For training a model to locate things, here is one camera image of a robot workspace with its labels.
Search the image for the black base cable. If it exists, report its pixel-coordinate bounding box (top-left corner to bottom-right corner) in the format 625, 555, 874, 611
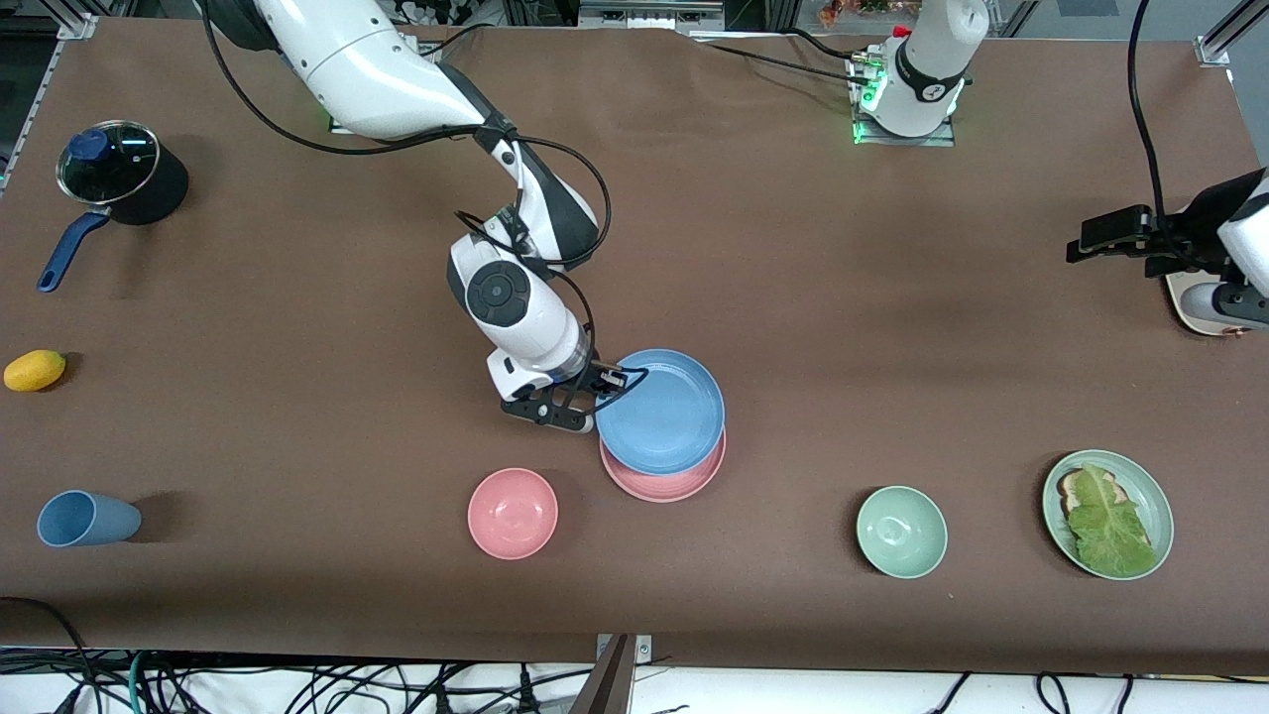
397, 10, 502, 75
694, 30, 873, 90

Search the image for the toast slice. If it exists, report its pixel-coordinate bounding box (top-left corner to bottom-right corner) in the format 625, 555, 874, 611
1057, 468, 1131, 517

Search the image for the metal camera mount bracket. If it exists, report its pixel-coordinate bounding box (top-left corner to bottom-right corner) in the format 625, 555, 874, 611
567, 633, 653, 714

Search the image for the blue plate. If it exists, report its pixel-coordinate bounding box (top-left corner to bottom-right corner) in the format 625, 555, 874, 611
595, 348, 726, 476

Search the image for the green plate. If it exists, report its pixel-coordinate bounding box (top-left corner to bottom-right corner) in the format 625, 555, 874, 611
1041, 449, 1175, 581

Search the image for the pink plate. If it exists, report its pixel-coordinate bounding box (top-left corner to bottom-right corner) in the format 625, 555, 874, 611
600, 426, 728, 504

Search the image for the thick black floor cable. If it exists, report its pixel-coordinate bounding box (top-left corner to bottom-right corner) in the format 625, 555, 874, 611
0, 595, 100, 714

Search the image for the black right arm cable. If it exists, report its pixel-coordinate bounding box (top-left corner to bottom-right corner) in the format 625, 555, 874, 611
201, 0, 650, 417

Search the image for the pink bowl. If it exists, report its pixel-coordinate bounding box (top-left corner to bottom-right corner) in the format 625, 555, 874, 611
467, 468, 559, 560

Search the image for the grey metal box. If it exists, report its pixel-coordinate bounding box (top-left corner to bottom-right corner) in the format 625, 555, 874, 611
578, 0, 727, 31

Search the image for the orange red toy food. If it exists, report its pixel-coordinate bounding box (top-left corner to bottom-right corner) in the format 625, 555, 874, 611
818, 0, 918, 29

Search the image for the glass lid with blue knob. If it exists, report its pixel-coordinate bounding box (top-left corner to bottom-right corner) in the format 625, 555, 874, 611
57, 121, 161, 206

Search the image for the blue cup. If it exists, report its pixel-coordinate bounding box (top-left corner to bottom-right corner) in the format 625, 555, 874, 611
37, 490, 143, 548

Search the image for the aluminium frame profile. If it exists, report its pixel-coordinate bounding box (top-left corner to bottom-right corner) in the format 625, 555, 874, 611
0, 0, 100, 189
1195, 0, 1269, 68

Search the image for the yellow lemon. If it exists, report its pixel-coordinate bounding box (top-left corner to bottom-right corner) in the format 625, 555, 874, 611
3, 349, 67, 393

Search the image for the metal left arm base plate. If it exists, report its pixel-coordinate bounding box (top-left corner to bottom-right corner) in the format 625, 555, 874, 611
848, 55, 958, 148

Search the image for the beige wooden board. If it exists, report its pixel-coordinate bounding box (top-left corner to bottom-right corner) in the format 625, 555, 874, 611
1165, 270, 1248, 338

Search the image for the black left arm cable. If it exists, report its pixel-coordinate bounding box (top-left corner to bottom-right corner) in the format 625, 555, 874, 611
1127, 0, 1191, 274

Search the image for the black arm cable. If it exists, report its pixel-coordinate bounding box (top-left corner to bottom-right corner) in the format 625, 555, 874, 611
1127, 0, 1191, 274
201, 0, 650, 417

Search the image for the green lettuce leaf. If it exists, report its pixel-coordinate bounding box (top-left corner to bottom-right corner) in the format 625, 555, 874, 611
1065, 463, 1159, 578

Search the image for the green bowl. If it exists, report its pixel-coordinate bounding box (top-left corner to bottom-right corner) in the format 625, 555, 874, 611
856, 485, 949, 579

